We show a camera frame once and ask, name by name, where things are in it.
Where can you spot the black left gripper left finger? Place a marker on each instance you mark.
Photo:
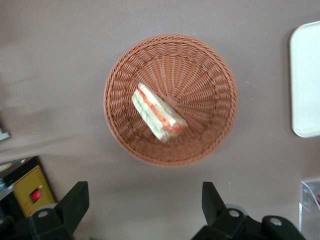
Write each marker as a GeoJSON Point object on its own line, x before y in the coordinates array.
{"type": "Point", "coordinates": [67, 207]}

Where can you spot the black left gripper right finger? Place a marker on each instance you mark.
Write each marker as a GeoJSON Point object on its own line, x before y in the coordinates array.
{"type": "Point", "coordinates": [215, 210]}

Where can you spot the triangular white bread sandwich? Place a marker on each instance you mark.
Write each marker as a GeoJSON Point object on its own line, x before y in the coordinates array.
{"type": "Point", "coordinates": [156, 112]}

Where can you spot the brown round wicker basket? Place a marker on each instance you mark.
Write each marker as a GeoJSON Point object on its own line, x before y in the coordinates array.
{"type": "Point", "coordinates": [200, 82]}

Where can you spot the cream plastic tray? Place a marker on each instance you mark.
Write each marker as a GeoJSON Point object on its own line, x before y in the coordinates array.
{"type": "Point", "coordinates": [306, 80]}

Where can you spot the black box with yellow label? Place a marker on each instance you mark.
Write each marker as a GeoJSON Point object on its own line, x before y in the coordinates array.
{"type": "Point", "coordinates": [27, 190]}

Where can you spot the clear acrylic box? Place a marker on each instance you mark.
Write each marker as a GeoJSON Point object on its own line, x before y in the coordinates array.
{"type": "Point", "coordinates": [310, 202]}

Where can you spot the grey metal bracket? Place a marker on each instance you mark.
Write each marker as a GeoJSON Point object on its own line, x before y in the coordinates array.
{"type": "Point", "coordinates": [3, 135]}

